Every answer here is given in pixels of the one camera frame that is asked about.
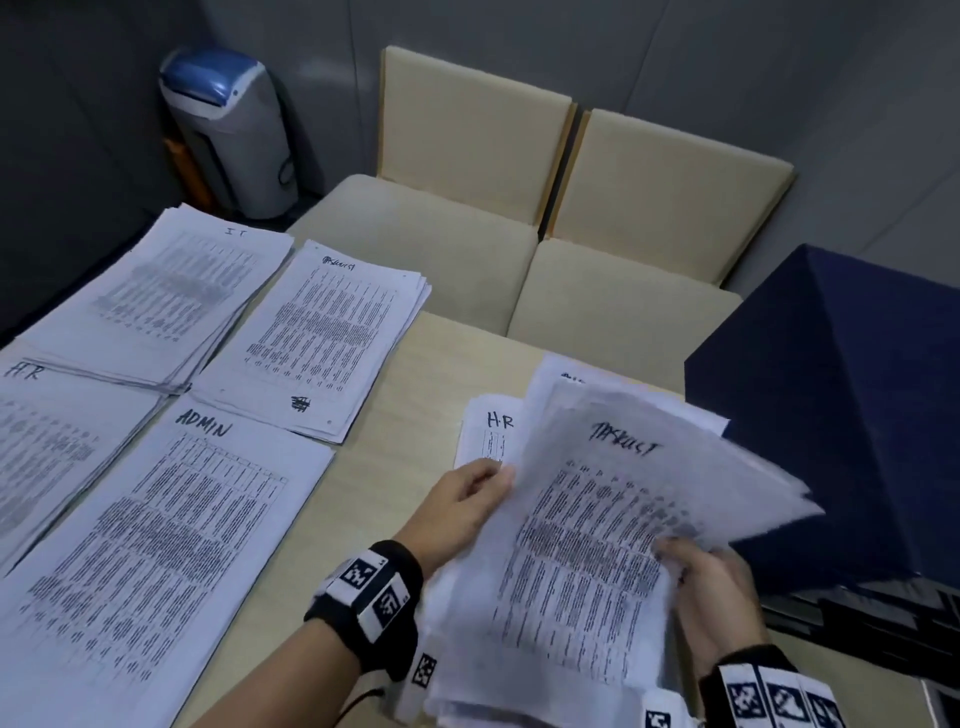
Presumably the thin black cable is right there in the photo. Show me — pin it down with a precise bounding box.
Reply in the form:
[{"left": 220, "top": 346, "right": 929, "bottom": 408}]
[{"left": 341, "top": 686, "right": 388, "bottom": 723}]

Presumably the person's right hand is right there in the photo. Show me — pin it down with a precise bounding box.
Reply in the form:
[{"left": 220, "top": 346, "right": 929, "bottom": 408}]
[{"left": 653, "top": 536, "right": 770, "bottom": 680}]

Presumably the person's left forearm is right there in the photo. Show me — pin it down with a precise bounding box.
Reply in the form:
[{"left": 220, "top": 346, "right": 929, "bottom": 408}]
[{"left": 191, "top": 618, "right": 361, "bottom": 728}]

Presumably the stack of printed paper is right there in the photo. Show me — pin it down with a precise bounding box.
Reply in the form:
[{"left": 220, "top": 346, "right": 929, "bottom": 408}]
[
  {"left": 0, "top": 356, "right": 170, "bottom": 575},
  {"left": 393, "top": 352, "right": 826, "bottom": 728},
  {"left": 191, "top": 239, "right": 434, "bottom": 445},
  {"left": 11, "top": 203, "right": 295, "bottom": 395},
  {"left": 0, "top": 397, "right": 335, "bottom": 728}
]

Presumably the beige cushioned chair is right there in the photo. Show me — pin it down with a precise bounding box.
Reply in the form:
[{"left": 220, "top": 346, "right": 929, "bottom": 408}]
[
  {"left": 508, "top": 108, "right": 796, "bottom": 391},
  {"left": 287, "top": 46, "right": 579, "bottom": 339}
]

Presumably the grey bin with blue lid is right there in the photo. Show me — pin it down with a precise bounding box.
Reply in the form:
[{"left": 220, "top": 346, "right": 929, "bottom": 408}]
[{"left": 158, "top": 46, "right": 300, "bottom": 220}]

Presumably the orange bottle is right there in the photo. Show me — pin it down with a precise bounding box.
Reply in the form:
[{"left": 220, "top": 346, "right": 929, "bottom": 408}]
[{"left": 164, "top": 138, "right": 215, "bottom": 211}]

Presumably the person's left hand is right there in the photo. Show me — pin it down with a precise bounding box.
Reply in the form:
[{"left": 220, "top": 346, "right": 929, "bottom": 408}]
[{"left": 393, "top": 458, "right": 517, "bottom": 583}]

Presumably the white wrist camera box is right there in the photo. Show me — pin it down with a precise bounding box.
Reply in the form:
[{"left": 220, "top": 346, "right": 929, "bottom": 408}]
[
  {"left": 393, "top": 644, "right": 442, "bottom": 721},
  {"left": 641, "top": 689, "right": 703, "bottom": 728}
]

